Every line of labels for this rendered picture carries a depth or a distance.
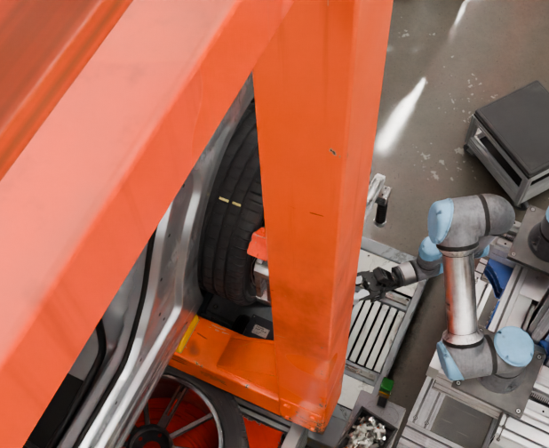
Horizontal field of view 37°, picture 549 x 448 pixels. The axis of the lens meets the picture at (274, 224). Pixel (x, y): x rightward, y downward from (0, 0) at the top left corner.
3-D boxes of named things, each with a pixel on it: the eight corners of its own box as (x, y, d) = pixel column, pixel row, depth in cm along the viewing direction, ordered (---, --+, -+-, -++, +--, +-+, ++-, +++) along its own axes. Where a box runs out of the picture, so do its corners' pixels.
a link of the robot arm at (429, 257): (452, 230, 261) (447, 246, 271) (417, 236, 261) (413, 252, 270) (458, 252, 257) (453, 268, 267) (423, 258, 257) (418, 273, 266)
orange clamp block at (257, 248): (262, 226, 253) (251, 232, 244) (285, 235, 251) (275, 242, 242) (256, 246, 255) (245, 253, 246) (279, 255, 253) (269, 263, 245)
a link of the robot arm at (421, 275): (438, 244, 271) (434, 257, 279) (408, 255, 270) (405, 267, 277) (449, 265, 267) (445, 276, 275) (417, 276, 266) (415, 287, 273)
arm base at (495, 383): (530, 359, 255) (538, 348, 246) (513, 402, 249) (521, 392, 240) (484, 339, 259) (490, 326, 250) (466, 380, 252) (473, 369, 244)
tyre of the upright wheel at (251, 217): (257, 61, 268) (160, 227, 242) (324, 84, 263) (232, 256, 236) (267, 167, 327) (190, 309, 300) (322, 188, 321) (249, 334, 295)
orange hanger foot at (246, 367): (168, 316, 298) (153, 274, 268) (300, 373, 286) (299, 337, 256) (145, 356, 291) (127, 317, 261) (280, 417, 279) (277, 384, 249)
